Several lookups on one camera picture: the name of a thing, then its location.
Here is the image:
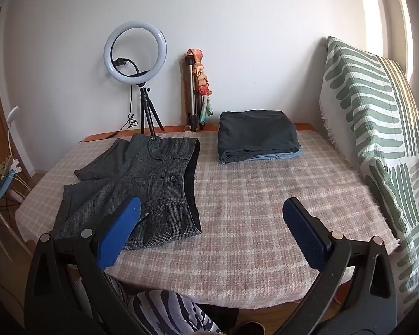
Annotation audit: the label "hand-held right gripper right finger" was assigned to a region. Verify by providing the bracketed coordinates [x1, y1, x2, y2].
[282, 197, 399, 335]

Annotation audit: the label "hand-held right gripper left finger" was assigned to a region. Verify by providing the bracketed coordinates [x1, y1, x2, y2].
[24, 195, 142, 335]

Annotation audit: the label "grey checked pants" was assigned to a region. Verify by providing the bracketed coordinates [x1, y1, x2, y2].
[52, 133, 202, 251]

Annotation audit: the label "dark grey folded pants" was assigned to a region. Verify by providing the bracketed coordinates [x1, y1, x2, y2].
[217, 110, 301, 163]

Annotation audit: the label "pink checked tablecloth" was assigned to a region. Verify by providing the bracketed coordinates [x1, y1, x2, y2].
[16, 126, 400, 309]

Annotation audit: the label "person's striped trouser leg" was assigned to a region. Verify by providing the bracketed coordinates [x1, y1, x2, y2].
[101, 276, 224, 335]

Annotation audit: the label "blue folded jeans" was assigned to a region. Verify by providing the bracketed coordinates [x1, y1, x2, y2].
[220, 148, 303, 164]

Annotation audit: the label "orange patterned sheet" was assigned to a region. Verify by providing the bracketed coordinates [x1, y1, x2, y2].
[80, 122, 315, 142]

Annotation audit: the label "small black tripod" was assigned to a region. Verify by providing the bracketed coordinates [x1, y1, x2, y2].
[136, 83, 165, 137]

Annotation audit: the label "green striped white pillow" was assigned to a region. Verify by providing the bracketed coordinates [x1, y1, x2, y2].
[318, 36, 419, 308]

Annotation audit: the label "folded silver tripod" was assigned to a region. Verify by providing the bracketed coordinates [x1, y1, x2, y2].
[183, 55, 205, 132]

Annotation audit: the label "white clip lamp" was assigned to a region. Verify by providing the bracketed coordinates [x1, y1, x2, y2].
[5, 106, 25, 175]

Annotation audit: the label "colourful patterned scarf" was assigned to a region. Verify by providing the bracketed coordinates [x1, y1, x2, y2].
[187, 48, 214, 126]

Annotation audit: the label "black ring light cable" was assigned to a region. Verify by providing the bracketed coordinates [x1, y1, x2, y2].
[106, 85, 138, 140]

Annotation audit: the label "white ring light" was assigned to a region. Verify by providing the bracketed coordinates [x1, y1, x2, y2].
[103, 25, 168, 86]

